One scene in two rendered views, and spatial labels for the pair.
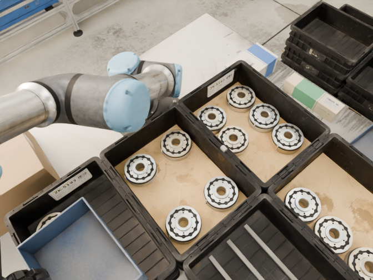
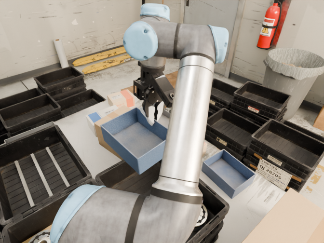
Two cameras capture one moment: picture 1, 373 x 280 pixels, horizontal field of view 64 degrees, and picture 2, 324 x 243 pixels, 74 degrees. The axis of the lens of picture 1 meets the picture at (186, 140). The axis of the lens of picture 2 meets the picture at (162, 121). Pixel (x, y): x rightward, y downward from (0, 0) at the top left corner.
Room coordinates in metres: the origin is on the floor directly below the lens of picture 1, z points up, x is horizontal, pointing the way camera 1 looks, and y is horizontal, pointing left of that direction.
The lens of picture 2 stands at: (0.62, 0.26, 1.59)
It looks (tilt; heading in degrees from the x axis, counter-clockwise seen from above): 39 degrees down; 177
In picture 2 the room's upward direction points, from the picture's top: straight up
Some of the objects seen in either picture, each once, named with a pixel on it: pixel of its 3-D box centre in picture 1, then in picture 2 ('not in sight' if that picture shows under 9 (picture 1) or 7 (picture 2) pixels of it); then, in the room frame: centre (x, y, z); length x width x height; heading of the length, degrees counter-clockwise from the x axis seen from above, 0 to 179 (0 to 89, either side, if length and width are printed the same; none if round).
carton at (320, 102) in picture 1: (312, 96); not in sight; (0.74, -0.52, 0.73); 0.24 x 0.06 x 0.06; 40
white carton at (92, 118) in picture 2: not in sight; (106, 120); (-0.46, -0.02, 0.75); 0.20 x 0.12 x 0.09; 123
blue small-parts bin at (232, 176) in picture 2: not in sight; (227, 172); (-0.03, 0.62, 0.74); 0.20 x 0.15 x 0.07; 32
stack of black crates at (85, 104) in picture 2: not in sight; (84, 116); (-1.09, -0.39, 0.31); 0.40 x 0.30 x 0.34; 129
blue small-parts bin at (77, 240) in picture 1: (83, 263); (137, 137); (0.10, 0.21, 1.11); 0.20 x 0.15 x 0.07; 39
